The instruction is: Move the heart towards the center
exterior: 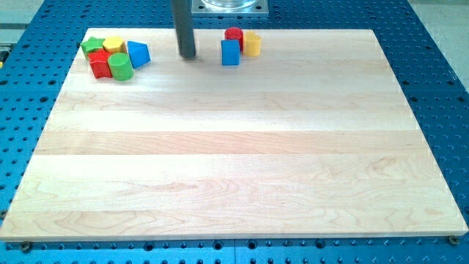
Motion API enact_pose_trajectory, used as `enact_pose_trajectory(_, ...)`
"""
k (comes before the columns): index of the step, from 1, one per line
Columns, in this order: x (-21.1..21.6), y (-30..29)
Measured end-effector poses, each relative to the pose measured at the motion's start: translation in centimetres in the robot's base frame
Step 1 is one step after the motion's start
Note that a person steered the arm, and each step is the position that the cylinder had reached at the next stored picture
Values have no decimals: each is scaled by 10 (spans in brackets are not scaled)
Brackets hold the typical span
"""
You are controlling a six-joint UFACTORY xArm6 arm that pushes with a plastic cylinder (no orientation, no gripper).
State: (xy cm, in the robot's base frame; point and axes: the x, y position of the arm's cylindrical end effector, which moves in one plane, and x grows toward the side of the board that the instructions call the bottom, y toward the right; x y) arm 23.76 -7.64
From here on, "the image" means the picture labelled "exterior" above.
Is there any yellow heart block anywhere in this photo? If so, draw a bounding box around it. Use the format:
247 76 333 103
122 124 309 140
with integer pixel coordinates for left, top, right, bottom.
243 31 262 56

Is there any light wooden board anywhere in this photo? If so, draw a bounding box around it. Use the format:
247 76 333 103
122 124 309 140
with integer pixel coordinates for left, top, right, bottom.
1 28 468 241

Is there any blue cube block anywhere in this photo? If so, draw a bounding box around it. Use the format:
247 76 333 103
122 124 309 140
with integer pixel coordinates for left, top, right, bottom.
221 40 240 66

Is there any red cylinder block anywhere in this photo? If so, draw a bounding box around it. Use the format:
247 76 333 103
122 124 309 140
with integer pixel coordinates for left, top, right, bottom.
224 27 244 52

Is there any blue triangle block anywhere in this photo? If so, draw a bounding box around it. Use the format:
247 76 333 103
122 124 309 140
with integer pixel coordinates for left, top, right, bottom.
128 41 151 69

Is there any green cylinder block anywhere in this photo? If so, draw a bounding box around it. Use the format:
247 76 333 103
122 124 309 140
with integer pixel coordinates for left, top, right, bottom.
108 53 133 81

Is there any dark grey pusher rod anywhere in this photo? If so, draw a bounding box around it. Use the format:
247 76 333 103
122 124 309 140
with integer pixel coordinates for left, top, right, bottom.
171 0 196 59

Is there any yellow hexagon block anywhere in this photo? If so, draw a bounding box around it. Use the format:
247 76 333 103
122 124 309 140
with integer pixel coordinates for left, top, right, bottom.
102 36 127 54

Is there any green star block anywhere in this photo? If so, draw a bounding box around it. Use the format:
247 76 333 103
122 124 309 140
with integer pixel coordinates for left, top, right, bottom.
80 37 105 60

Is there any left board corner bolt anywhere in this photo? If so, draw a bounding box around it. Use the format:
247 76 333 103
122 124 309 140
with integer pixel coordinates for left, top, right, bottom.
19 241 32 253

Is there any board corner bolt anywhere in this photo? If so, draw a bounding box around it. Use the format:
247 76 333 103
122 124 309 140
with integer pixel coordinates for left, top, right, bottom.
447 235 459 246
19 241 32 253

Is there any right board corner bolt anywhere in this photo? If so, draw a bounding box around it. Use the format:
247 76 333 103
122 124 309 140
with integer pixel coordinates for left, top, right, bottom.
447 235 459 246

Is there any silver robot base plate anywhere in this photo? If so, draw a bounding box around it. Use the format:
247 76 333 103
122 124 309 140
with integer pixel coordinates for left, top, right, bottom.
191 0 269 17

